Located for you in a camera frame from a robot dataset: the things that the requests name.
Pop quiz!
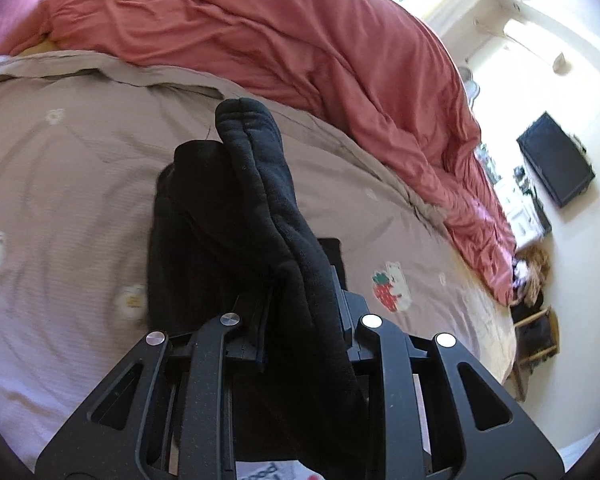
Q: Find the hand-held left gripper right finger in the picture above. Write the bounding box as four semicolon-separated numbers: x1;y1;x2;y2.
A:
317;237;565;480

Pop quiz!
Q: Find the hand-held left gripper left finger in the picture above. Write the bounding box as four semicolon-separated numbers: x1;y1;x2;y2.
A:
35;284;276;480

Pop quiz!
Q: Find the black fleece garment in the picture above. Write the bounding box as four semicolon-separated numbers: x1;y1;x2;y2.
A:
147;97;370;480

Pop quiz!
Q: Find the wooden chair with clothes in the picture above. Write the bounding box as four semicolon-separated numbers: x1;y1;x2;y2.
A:
509;305;559;402

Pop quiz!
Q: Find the white printed cloth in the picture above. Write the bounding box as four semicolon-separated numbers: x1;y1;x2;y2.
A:
235;459;327;480

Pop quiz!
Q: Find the brown plush toy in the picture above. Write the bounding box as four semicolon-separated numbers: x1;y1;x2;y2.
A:
516;246;552;307

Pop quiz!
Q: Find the beige strawberry print bed sheet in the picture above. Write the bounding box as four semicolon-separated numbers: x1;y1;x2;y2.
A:
0;52;518;471

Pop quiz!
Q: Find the black flat television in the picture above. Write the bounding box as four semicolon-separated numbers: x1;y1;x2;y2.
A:
516;111;596;209

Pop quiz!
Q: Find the white fan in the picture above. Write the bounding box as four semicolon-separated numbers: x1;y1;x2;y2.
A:
457;65;482;111

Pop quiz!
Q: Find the red duvet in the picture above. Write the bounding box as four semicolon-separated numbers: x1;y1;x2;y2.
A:
10;0;518;306

